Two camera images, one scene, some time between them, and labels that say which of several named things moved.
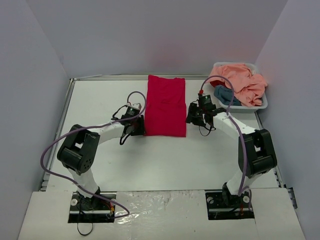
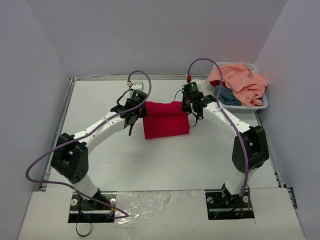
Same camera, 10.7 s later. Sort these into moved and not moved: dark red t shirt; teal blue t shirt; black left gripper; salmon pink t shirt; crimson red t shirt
Moved: black left gripper; crimson red t shirt
Not moved: dark red t shirt; salmon pink t shirt; teal blue t shirt
